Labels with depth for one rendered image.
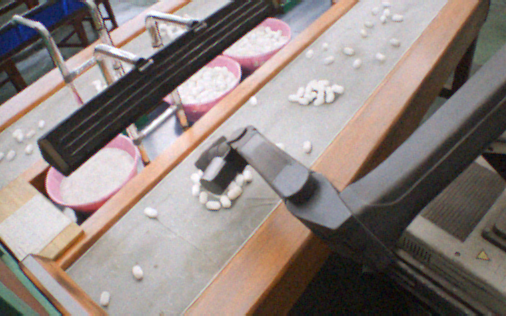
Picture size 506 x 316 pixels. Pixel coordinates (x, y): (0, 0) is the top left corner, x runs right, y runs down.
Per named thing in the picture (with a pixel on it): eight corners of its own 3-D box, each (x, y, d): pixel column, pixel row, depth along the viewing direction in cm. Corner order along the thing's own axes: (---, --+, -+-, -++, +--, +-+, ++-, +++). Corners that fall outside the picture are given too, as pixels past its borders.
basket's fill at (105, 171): (156, 177, 117) (150, 163, 113) (96, 233, 106) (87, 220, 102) (109, 149, 128) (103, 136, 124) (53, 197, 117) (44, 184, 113)
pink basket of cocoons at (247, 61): (307, 49, 153) (305, 26, 146) (264, 88, 139) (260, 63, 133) (250, 34, 166) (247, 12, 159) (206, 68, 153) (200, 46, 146)
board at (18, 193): (85, 232, 96) (83, 229, 95) (36, 278, 88) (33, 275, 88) (22, 178, 113) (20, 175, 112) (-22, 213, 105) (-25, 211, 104)
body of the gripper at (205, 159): (191, 163, 97) (204, 157, 91) (220, 136, 102) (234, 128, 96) (210, 184, 98) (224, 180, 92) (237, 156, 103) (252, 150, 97)
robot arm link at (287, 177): (376, 226, 49) (318, 168, 46) (343, 261, 49) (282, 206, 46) (276, 149, 90) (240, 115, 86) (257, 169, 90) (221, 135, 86)
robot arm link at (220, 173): (277, 152, 86) (247, 124, 84) (249, 197, 81) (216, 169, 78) (246, 161, 96) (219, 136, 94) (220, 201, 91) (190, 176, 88)
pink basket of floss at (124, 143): (152, 149, 126) (142, 125, 120) (144, 220, 108) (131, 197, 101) (72, 163, 128) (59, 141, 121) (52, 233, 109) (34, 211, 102)
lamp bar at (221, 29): (280, 10, 99) (276, -18, 94) (67, 180, 69) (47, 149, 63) (254, 5, 103) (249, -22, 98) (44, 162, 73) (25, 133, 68)
